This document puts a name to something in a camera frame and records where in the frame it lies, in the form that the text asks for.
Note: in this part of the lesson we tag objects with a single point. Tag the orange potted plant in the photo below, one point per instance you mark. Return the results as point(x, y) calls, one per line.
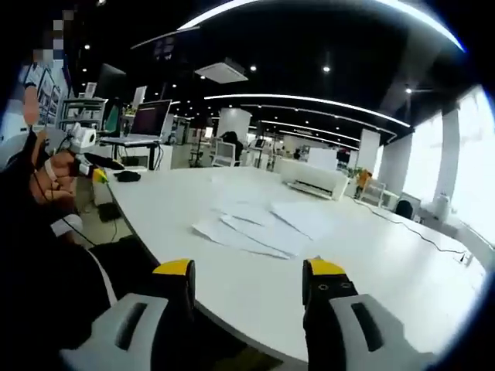
point(363, 179)

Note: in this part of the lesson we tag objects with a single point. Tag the open white laptop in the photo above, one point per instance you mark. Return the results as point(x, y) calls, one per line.
point(149, 118)

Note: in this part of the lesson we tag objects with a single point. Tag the long ceiling light strip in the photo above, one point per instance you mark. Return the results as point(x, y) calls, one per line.
point(309, 7)
point(309, 100)

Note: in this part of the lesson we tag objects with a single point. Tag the metal shelving rack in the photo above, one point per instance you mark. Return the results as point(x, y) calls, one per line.
point(83, 112)

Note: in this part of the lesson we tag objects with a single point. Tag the dark computer monitor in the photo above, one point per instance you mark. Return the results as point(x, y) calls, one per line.
point(110, 83)

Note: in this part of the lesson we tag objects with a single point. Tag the white printer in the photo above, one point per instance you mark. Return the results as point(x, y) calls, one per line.
point(315, 179)

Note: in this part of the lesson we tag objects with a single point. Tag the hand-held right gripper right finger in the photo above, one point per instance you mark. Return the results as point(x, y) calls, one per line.
point(348, 340)

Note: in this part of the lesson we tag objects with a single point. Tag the person's black clothing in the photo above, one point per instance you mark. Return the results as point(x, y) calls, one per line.
point(46, 270)

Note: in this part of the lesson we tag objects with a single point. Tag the large dark screen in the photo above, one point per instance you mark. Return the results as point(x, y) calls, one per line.
point(166, 48)

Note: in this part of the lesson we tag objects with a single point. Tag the small black pouch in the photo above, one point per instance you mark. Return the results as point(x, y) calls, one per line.
point(127, 177)

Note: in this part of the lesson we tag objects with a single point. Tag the black office chair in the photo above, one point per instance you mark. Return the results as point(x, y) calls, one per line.
point(404, 209)

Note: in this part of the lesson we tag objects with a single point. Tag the ceiling air conditioner unit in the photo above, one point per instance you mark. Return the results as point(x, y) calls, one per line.
point(222, 71)

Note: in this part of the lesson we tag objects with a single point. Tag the small standing desk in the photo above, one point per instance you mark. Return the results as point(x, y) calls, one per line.
point(131, 148)

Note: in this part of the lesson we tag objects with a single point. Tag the white office chair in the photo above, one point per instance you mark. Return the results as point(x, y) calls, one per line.
point(223, 152)

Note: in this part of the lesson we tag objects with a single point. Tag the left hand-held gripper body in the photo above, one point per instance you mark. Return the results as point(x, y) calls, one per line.
point(84, 137)

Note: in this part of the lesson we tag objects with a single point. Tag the person's left hand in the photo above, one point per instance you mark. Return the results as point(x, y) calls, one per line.
point(65, 166)

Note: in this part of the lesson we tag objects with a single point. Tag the green board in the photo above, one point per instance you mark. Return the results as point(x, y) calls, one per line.
point(114, 120)

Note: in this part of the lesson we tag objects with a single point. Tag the stack of white printing papers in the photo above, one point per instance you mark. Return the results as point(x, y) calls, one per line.
point(255, 228)

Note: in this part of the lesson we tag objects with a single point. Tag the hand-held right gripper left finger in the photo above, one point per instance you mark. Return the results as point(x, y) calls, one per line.
point(127, 332)

